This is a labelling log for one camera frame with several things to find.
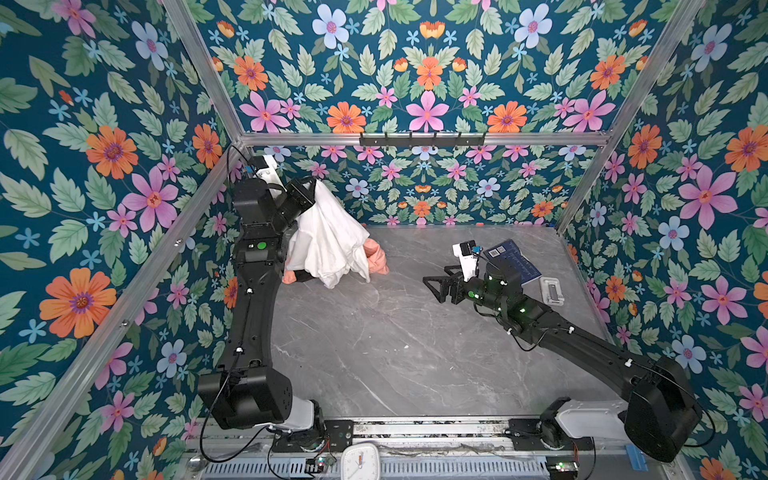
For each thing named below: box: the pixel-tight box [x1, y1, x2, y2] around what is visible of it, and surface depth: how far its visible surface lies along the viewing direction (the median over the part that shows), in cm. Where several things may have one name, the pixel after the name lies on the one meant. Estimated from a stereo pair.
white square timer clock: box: [340, 443, 381, 480], surface depth 69 cm
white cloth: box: [285, 180, 371, 289], surface depth 82 cm
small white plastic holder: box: [540, 276, 565, 306], surface depth 102 cm
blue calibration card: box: [483, 239, 542, 285], surface depth 113 cm
